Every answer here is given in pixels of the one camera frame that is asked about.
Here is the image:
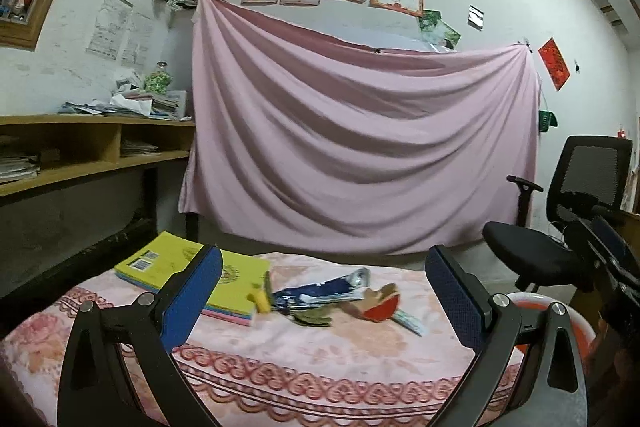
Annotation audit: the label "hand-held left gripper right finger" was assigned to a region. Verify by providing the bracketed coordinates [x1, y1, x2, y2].
[425, 244, 588, 427]

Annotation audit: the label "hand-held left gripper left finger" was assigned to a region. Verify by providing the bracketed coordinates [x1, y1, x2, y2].
[56, 244, 223, 427]

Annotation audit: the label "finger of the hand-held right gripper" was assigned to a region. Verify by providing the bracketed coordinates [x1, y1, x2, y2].
[594, 214, 640, 279]
[564, 218, 613, 295]

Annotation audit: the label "orange bin with white rim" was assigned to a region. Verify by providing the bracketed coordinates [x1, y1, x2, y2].
[507, 291, 598, 363]

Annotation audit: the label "yellow packet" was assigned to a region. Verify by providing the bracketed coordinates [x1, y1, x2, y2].
[247, 289, 271, 313]

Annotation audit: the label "red paper piece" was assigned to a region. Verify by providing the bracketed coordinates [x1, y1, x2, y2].
[350, 284, 403, 323]

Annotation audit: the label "blue wrapper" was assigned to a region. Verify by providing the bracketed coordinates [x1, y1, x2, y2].
[272, 277, 361, 308]

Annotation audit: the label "green wrapper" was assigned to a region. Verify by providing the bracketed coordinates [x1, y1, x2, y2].
[290, 309, 333, 327]

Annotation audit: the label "wooden desk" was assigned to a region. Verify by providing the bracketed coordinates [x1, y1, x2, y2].
[612, 209, 640, 238]

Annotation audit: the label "blue book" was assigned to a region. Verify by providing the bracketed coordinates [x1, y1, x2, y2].
[200, 303, 253, 321]

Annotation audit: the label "pink book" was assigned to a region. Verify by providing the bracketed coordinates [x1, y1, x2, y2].
[202, 310, 253, 327]

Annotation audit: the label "yellow book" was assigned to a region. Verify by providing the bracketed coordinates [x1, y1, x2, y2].
[114, 231, 272, 315]

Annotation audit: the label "black office chair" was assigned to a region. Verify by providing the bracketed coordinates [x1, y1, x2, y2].
[482, 135, 633, 293]

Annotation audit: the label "floral blanket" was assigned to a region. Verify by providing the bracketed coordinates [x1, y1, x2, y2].
[0, 252, 531, 427]

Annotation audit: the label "thin booklets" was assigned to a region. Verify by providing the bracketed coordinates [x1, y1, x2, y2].
[120, 139, 161, 158]

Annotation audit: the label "red paper decoration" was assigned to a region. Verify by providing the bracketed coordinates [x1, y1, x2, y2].
[538, 38, 571, 92]

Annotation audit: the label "pink hanging cloth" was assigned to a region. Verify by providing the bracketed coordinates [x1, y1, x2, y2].
[178, 0, 543, 255]

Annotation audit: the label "white box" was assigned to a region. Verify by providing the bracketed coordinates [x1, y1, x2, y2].
[165, 89, 188, 118]

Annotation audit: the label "pile of papers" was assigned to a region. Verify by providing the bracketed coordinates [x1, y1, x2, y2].
[57, 77, 193, 120]

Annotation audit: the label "wooden shelf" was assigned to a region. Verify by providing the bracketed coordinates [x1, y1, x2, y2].
[0, 114, 197, 208]

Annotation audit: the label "glass jar with candies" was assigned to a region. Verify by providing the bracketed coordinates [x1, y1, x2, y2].
[144, 61, 173, 95]

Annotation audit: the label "stack of papers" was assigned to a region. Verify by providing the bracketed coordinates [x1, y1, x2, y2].
[0, 149, 41, 182]

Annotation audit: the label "printed wall paper sheet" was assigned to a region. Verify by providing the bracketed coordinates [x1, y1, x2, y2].
[119, 12, 156, 68]

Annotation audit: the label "printed wall calendar sheet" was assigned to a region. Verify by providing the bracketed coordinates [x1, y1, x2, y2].
[86, 0, 133, 60]

